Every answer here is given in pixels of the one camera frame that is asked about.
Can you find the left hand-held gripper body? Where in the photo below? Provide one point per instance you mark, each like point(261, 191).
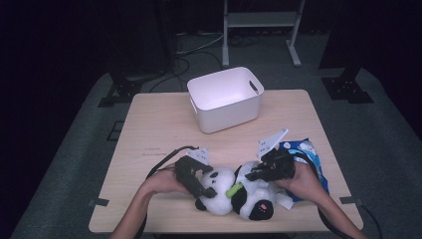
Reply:
point(185, 172)

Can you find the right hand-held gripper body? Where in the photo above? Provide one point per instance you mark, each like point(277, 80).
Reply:
point(280, 166)

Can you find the white wet wipe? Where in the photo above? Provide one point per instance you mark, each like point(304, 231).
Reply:
point(249, 169)

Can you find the panda plush toy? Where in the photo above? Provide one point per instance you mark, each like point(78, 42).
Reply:
point(220, 186)

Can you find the blue wet wipes pack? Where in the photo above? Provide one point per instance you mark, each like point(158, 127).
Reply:
point(312, 149)

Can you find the person's left hand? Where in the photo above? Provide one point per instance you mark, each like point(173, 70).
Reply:
point(166, 182)

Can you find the person's right hand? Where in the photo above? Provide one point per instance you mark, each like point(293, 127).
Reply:
point(303, 182)

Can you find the white plastic storage box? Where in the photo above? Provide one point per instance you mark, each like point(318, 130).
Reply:
point(229, 114)

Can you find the grey tape strip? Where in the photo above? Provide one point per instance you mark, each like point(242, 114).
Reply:
point(348, 200)
point(98, 202)

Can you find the black tape square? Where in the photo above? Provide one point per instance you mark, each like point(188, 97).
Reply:
point(108, 136)

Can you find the black stand base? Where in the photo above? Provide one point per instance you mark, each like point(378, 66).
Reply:
point(346, 88)
point(121, 91)

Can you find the white metal stand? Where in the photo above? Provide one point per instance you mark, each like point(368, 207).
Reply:
point(258, 19)

